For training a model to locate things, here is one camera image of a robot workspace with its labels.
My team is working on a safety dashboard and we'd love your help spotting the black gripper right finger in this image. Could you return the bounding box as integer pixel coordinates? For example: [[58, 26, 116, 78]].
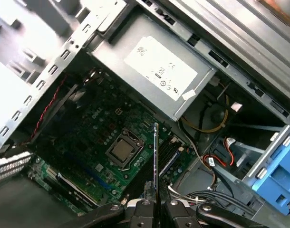
[[160, 199, 267, 228]]

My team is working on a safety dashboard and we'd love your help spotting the grey power supply unit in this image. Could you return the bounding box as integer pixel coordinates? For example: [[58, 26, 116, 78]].
[[87, 14, 217, 122]]

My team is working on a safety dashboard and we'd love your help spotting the yellow wire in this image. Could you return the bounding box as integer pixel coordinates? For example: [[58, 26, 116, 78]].
[[180, 94, 229, 133]]

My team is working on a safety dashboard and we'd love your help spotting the grey metal drive cage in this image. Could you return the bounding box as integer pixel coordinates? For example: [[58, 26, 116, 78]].
[[230, 123, 290, 214]]

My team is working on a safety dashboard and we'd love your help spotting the RAM stick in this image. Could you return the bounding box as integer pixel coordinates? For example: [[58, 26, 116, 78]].
[[144, 122, 160, 207]]

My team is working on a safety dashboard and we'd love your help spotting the black graphics card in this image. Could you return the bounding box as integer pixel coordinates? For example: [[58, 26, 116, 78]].
[[0, 174, 98, 228]]

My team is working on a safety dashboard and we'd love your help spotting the blue drive bay bracket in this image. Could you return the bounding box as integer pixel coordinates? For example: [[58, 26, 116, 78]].
[[251, 135, 290, 216]]

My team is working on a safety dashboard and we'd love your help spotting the black PC case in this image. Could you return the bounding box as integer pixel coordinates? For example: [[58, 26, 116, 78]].
[[0, 0, 290, 228]]

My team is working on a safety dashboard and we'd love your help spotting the green motherboard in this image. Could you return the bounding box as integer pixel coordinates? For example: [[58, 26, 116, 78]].
[[28, 68, 198, 214]]

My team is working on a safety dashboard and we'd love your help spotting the CPU socket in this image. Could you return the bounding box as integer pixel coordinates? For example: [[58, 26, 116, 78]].
[[105, 127, 145, 171]]

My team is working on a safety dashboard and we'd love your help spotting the black cable bundle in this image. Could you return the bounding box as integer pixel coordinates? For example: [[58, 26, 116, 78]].
[[168, 182, 257, 221]]

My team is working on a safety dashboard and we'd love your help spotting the silver CPU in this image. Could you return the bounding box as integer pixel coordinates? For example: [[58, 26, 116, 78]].
[[111, 139, 134, 160]]

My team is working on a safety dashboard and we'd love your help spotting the red twisted wire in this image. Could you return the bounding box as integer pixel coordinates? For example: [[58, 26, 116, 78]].
[[28, 75, 68, 143]]

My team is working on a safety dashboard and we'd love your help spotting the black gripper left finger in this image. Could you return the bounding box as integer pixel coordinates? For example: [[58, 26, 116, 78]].
[[57, 199, 157, 228]]

